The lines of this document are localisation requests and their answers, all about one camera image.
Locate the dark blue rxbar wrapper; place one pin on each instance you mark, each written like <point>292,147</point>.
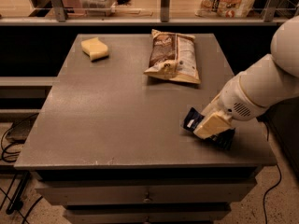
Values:
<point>215,126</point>

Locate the grey metal shelf rail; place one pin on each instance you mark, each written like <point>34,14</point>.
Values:
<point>139,13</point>

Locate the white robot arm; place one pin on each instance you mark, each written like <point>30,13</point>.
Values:
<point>248,95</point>

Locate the colourful snack bag on shelf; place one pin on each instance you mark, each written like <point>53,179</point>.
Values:
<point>225,8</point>

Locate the yellow sponge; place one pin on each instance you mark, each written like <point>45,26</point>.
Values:
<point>95,48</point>

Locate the grey drawer cabinet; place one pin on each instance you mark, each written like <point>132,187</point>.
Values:
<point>109,147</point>

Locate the clear plastic container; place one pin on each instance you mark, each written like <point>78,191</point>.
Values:
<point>98,0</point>

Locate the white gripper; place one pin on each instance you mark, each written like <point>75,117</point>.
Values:
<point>234,99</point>

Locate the brown white chip bag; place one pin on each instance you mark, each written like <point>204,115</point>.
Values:
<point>173,57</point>

